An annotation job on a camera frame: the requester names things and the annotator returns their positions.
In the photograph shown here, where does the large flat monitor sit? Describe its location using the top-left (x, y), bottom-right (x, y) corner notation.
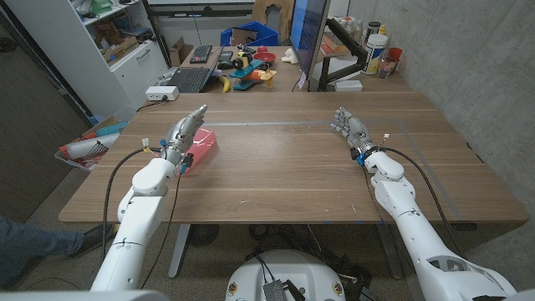
top-left (289, 0), bottom-right (331, 80)

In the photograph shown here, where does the white bubble wrap roll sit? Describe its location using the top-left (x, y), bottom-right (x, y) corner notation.
top-left (60, 132), bottom-right (121, 160)

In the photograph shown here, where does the white power strip box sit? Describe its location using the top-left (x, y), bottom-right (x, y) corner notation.
top-left (145, 85), bottom-right (180, 102)

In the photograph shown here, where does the small white box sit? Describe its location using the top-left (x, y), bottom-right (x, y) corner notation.
top-left (334, 79), bottom-right (364, 93)

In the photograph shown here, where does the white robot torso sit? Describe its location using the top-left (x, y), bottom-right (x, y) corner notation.
top-left (225, 249), bottom-right (347, 301)

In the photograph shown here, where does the pink plastic container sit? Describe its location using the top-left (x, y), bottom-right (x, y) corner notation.
top-left (183, 128), bottom-right (218, 168)

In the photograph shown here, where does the grey table leg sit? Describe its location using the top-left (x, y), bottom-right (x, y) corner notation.
top-left (375, 223), bottom-right (405, 280)
top-left (167, 224), bottom-right (191, 279)

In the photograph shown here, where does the black keyboard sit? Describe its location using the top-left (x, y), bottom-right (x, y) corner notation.
top-left (189, 43), bottom-right (213, 64)

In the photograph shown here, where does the white shelf cabinet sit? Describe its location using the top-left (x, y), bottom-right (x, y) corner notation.
top-left (3, 0), bottom-right (171, 120)

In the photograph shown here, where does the person's black shoe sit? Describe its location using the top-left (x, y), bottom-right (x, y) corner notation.
top-left (69, 224), bottom-right (118, 258)

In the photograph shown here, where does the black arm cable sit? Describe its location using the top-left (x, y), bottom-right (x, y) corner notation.
top-left (99, 145), bottom-right (164, 264)
top-left (380, 145), bottom-right (467, 260)

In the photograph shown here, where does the colourful toy plane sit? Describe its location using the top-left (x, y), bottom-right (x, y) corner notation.
top-left (228, 43), bottom-right (278, 91)

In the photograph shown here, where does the black power strip cable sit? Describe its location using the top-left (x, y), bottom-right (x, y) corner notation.
top-left (136, 98), bottom-right (168, 113)

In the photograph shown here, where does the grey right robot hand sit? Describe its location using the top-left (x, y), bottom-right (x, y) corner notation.
top-left (329, 106), bottom-right (380, 162)

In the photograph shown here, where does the dark jar with black lid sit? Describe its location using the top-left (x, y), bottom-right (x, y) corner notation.
top-left (365, 21), bottom-right (382, 43)

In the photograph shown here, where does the teal roll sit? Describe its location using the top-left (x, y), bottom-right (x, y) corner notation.
top-left (94, 121), bottom-right (128, 137)

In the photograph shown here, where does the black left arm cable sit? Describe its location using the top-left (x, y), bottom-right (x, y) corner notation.
top-left (99, 145), bottom-right (164, 264)

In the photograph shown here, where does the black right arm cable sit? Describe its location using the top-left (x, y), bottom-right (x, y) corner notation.
top-left (380, 145), bottom-right (467, 260)

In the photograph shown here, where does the grey module on torso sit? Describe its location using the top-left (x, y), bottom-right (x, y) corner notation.
top-left (262, 280), bottom-right (289, 301)

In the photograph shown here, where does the person's leg in jeans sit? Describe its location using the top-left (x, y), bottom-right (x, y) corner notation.
top-left (0, 215), bottom-right (84, 289)

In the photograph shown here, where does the white labelled canister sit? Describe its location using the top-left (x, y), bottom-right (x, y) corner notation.
top-left (361, 33), bottom-right (389, 76)

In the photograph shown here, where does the blue plastic bin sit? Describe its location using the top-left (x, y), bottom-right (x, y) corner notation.
top-left (220, 20), bottom-right (280, 48)

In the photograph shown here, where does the brown cardboard sheet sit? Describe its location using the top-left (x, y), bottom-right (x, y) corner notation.
top-left (252, 0), bottom-right (296, 43)

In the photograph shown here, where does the clear glass cup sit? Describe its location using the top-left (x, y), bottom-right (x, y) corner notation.
top-left (378, 57), bottom-right (397, 79)

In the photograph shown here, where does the cardboard box in shelf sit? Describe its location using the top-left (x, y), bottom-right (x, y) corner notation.
top-left (102, 36), bottom-right (140, 64)

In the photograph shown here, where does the small open cardboard box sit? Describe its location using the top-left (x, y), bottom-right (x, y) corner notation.
top-left (168, 36), bottom-right (195, 67)

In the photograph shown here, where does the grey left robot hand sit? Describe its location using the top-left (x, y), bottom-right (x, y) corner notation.
top-left (160, 104), bottom-right (209, 167)

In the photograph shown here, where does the black laptop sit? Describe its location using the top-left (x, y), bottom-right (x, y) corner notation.
top-left (166, 45), bottom-right (225, 94)

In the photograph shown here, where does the white toy figure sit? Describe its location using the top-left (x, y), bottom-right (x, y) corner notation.
top-left (281, 47), bottom-right (299, 65)

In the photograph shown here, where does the floor crate with clutter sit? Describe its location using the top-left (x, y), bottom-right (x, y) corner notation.
top-left (53, 115), bottom-right (129, 172)

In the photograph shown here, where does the round black fan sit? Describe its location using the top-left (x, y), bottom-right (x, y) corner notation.
top-left (187, 224), bottom-right (221, 248)

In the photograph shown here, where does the red bowl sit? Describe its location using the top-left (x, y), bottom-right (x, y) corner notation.
top-left (252, 51), bottom-right (277, 64)

